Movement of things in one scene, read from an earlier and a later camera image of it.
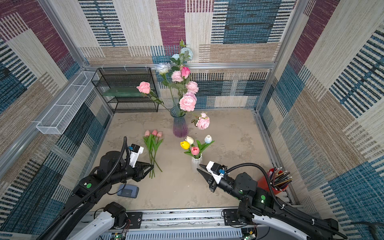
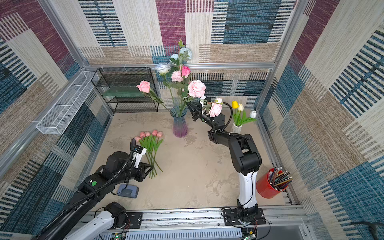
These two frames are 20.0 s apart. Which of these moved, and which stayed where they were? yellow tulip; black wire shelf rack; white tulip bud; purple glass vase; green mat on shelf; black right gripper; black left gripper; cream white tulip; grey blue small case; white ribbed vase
Moved: black right gripper; white ribbed vase; cream white tulip; yellow tulip; white tulip bud
Stayed: purple glass vase; grey blue small case; green mat on shelf; black left gripper; black wire shelf rack
